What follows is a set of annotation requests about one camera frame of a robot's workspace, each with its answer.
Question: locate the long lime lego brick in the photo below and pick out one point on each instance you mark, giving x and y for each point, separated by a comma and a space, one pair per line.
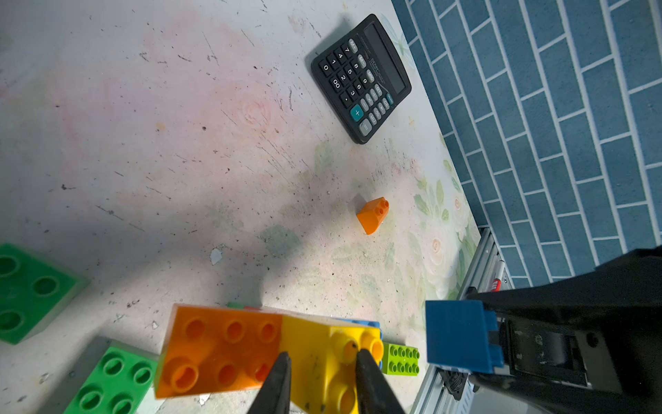
400, 360

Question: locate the small orange lego brick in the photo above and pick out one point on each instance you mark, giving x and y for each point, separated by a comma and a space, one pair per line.
373, 214

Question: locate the black calculator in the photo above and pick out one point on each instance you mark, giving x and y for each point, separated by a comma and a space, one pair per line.
363, 78

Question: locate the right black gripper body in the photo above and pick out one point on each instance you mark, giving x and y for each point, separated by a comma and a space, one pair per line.
624, 358

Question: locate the red marker pen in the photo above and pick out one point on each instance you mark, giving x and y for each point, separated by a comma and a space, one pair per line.
498, 276

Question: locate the long green lego left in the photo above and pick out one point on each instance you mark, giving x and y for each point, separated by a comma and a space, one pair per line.
118, 383

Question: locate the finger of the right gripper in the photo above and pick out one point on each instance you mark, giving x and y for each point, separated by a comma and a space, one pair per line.
557, 398
624, 293

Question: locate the long orange lego brick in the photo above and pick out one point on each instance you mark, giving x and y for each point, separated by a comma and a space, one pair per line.
216, 350

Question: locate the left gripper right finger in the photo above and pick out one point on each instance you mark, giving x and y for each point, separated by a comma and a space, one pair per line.
373, 391

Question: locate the long light blue lego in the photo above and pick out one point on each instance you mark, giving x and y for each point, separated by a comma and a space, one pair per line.
372, 324

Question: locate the yellow lego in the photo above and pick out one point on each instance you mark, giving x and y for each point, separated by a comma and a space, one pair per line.
323, 352

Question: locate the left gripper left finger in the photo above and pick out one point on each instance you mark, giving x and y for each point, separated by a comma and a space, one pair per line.
275, 395

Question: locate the small blue lego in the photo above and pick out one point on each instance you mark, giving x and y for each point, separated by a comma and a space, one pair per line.
458, 336

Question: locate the small green lego top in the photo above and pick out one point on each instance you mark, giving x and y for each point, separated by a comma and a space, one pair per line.
34, 291

